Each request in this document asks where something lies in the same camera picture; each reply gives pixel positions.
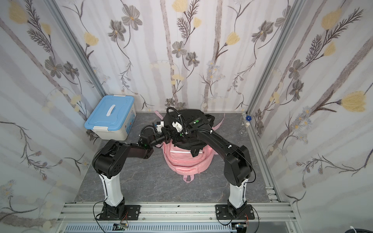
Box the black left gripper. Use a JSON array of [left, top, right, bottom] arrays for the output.
[[149, 128, 176, 149]]

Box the black fabric backpack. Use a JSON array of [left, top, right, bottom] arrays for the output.
[[163, 107, 215, 150]]

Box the pink school backpack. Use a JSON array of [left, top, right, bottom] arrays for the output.
[[154, 110, 226, 184]]

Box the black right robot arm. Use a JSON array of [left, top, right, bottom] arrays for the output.
[[164, 107, 254, 213]]

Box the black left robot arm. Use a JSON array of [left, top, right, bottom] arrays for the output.
[[92, 125, 173, 216]]

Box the blue lidded storage box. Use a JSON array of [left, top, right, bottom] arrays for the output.
[[84, 95, 136, 141]]

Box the clear glass flask blue cap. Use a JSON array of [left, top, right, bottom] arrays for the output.
[[239, 113, 252, 137]]

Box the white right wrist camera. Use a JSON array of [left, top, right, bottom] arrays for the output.
[[172, 122, 183, 133]]

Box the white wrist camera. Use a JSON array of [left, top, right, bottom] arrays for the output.
[[156, 121, 164, 133], [172, 122, 183, 133]]

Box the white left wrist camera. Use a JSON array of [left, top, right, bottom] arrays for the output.
[[156, 121, 164, 133]]

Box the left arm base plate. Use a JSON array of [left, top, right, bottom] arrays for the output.
[[98, 205, 141, 220]]

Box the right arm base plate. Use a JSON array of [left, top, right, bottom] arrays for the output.
[[215, 204, 255, 220]]

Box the white slotted cable duct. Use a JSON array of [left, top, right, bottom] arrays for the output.
[[62, 223, 237, 233]]

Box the aluminium front rail frame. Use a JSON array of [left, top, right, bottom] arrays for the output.
[[52, 203, 302, 233]]

